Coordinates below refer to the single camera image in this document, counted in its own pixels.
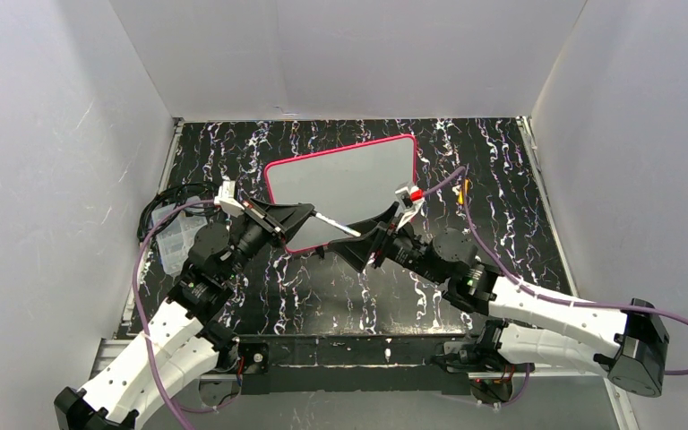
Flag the pink framed whiteboard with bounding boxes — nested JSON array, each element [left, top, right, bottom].
[[264, 134, 417, 226]]

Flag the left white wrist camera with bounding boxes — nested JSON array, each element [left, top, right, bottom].
[[213, 180, 245, 217]]

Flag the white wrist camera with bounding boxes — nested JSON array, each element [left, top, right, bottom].
[[395, 183, 425, 229], [213, 180, 245, 217]]

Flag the purple cable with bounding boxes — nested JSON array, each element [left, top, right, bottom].
[[412, 166, 688, 408], [132, 198, 241, 430]]

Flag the clear plastic organizer box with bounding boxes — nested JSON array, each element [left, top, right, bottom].
[[154, 207, 207, 277]]

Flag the white whiteboard marker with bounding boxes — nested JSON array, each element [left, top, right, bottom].
[[314, 211, 361, 237]]

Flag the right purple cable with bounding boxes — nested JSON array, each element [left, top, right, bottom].
[[412, 166, 688, 408]]

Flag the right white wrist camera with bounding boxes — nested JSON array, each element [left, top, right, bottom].
[[395, 183, 425, 229]]

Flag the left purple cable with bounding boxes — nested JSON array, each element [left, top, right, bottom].
[[132, 198, 241, 430]]

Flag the yellow marker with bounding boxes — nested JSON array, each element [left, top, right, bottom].
[[457, 178, 469, 205]]

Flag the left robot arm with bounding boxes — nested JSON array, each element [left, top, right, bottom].
[[54, 198, 315, 429]]

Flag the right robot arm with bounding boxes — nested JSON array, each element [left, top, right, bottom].
[[328, 206, 669, 398]]

